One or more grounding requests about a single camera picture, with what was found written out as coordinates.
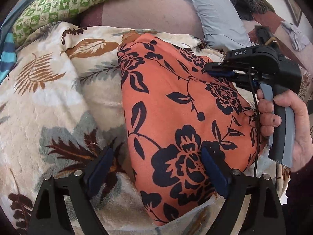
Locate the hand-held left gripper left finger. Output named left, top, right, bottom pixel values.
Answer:
left=29, top=146, right=115, bottom=235

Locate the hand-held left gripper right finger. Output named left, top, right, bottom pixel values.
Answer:
left=201, top=147, right=286, bottom=235

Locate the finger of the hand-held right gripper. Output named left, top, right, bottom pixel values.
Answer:
left=209, top=72, right=258, bottom=90
left=202, top=62, right=236, bottom=73

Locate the orange floral blouse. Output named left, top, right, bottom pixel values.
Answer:
left=117, top=33, right=267, bottom=227

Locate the person's right forearm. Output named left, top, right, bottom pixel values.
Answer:
left=285, top=165, right=313, bottom=235

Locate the person's right hand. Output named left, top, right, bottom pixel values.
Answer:
left=256, top=89, right=312, bottom=174

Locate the striped floral cushion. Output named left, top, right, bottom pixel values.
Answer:
left=297, top=70, right=313, bottom=103

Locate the white crumpled cloth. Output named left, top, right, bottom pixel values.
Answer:
left=280, top=21, right=306, bottom=52

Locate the grey blue pillow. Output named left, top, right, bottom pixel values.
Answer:
left=182, top=0, right=252, bottom=48

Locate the pink maroon patchwork quilt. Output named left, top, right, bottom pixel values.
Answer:
left=245, top=11, right=309, bottom=69

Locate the cream leaf print blanket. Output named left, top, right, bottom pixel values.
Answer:
left=0, top=21, right=291, bottom=235

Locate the pink bolster cushion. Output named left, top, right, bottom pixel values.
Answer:
left=79, top=0, right=204, bottom=40

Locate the teal striped garment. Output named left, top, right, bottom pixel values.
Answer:
left=0, top=32, right=16, bottom=84

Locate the green checkered pillow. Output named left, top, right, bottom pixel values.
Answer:
left=12, top=0, right=141, bottom=46

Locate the dark framed wall picture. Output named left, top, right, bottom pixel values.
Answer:
left=279, top=0, right=303, bottom=27

